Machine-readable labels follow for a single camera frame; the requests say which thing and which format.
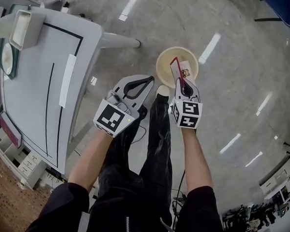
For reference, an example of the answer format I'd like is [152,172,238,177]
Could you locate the person's right forearm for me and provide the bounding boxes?
[177,126,218,197]

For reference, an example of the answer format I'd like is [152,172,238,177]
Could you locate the white paper strip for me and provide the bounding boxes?
[58,53,77,109]

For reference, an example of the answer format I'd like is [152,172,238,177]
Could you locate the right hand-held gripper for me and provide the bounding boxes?
[168,76,205,130]

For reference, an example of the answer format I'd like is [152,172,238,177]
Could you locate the white shelf unit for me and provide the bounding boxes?
[257,154,290,204]

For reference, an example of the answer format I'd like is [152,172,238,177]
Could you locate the person's black jacket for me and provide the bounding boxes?
[25,175,230,232]

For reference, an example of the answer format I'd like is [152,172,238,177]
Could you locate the person's white shoe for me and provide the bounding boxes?
[156,84,171,97]

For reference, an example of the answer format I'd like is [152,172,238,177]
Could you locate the person's black trousers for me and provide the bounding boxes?
[88,92,185,232]

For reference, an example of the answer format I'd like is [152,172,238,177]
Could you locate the black cable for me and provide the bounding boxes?
[171,168,189,215]
[130,123,148,146]

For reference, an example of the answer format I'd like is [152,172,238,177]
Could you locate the green tray with white dish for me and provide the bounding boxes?
[0,37,21,81]

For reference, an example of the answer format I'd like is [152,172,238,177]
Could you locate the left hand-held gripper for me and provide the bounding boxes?
[92,71,156,140]

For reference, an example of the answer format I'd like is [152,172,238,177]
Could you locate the magenta box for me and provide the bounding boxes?
[0,114,24,148]

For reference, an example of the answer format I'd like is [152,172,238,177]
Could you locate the person's left forearm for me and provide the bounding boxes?
[67,126,116,193]

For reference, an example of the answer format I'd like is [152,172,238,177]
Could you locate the pile of black equipment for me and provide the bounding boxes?
[220,200,290,232]

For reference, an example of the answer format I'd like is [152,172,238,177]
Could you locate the white drawer cabinet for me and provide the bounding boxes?
[0,128,49,191]

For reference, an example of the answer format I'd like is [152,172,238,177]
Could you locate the cream round basket bin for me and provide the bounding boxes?
[154,45,201,91]

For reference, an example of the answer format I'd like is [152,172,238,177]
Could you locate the white bear print trash packet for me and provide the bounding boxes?
[168,56,199,89]

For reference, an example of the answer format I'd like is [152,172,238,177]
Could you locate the white rectangular box container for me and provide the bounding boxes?
[8,9,46,53]

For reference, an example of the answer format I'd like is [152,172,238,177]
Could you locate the blue chair with black legs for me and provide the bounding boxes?
[225,0,290,30]

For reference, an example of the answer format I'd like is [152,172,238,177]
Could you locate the brown carpet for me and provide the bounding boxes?
[0,142,58,232]

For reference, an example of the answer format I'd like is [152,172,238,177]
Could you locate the white table with black lines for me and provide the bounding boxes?
[0,5,143,180]

